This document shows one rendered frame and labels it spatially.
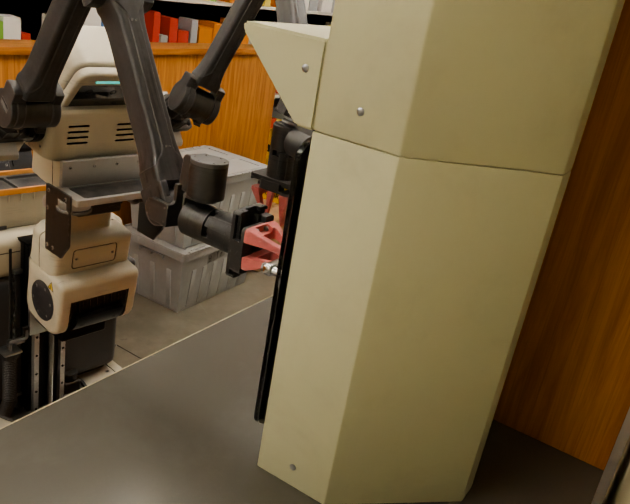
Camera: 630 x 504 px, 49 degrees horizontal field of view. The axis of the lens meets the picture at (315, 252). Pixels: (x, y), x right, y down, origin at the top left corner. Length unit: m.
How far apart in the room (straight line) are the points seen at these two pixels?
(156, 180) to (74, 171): 0.58
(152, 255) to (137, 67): 2.21
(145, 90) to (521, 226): 0.61
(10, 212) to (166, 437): 1.11
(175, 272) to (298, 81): 2.48
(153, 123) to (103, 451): 0.49
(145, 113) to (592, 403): 0.82
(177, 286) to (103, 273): 1.47
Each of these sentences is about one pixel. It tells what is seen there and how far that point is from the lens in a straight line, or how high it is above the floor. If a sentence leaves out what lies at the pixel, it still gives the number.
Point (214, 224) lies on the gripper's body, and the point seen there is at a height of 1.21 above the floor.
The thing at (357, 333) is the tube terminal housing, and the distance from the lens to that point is 0.81.
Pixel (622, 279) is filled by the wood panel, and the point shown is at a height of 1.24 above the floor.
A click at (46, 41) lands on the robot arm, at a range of 1.36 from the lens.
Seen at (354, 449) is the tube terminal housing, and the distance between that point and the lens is 0.90.
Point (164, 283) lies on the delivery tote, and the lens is 3.30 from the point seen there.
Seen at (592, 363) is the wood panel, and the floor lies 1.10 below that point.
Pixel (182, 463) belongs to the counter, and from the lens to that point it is 0.98.
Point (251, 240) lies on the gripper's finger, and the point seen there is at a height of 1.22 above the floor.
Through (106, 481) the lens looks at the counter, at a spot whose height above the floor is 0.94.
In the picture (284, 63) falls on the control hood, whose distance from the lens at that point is 0.80.
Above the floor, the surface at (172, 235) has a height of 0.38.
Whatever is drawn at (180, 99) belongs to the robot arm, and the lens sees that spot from 1.68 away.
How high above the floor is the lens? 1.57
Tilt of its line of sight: 22 degrees down
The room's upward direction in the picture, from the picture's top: 10 degrees clockwise
